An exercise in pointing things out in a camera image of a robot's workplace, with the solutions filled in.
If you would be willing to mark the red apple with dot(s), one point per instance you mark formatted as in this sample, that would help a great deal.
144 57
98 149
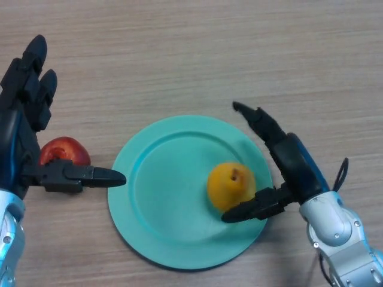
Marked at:
67 149

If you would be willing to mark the yellow pear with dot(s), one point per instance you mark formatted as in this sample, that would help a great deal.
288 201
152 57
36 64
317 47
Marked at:
227 188

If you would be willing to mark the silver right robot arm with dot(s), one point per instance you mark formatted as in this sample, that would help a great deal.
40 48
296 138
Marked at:
341 227

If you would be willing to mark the green round plate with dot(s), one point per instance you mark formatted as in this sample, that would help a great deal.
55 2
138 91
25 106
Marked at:
170 203

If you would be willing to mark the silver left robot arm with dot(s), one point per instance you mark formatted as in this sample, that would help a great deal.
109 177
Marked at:
10 239

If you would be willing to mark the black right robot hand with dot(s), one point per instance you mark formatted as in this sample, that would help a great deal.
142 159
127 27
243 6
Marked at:
294 167

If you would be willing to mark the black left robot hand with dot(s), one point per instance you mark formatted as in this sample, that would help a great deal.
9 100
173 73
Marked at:
21 140

